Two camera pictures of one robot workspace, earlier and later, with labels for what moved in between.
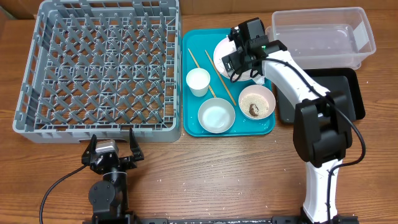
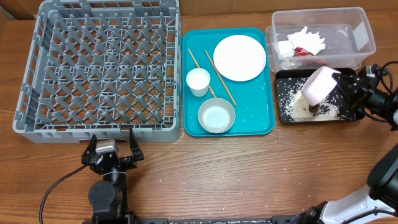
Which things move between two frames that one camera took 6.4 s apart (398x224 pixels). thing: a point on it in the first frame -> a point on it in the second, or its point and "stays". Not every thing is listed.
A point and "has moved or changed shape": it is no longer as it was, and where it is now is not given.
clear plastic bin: [326, 38] stays
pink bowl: [256, 101] -> [319, 85]
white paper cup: [198, 80] stays
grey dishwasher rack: [102, 67] stays
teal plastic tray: [214, 106] stays
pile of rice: [259, 100] has moved or changed shape
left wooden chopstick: [198, 66] stays
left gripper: [129, 160] stays
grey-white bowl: [216, 116] stays
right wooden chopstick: [219, 75] stays
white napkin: [259, 79] -> [311, 42]
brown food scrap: [254, 110] has moved or changed shape
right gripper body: [232, 62] -> [347, 86]
